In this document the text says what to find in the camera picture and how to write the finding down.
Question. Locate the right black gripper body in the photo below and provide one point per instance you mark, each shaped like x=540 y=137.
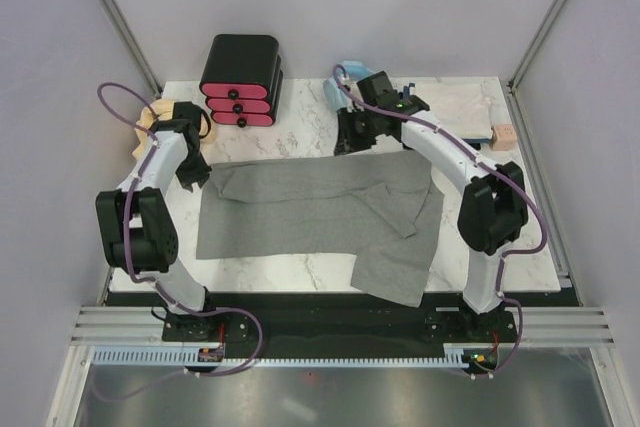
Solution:
x=359 y=129

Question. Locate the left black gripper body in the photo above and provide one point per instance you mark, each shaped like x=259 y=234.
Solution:
x=193 y=169

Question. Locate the light blue headphones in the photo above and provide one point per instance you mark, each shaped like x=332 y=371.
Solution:
x=354 y=72

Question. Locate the yellow t shirt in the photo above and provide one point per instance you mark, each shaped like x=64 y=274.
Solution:
x=165 y=110

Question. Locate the grey t shirt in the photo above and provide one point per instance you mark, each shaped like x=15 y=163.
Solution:
x=384 y=209

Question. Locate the black pink drawer box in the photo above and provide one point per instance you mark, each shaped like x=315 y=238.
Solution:
x=242 y=80

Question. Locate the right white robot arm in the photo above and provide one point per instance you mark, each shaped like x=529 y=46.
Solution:
x=493 y=208

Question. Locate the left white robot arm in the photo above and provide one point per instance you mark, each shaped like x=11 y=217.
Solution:
x=137 y=231

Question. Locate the white blue folded t shirt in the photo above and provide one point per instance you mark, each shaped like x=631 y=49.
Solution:
x=467 y=106

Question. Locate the pink cube power strip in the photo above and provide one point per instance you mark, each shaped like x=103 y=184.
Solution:
x=504 y=137

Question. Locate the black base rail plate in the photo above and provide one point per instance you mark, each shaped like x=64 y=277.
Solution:
x=335 y=324

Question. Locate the light blue cable duct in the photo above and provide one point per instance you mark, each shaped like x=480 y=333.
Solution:
x=192 y=356

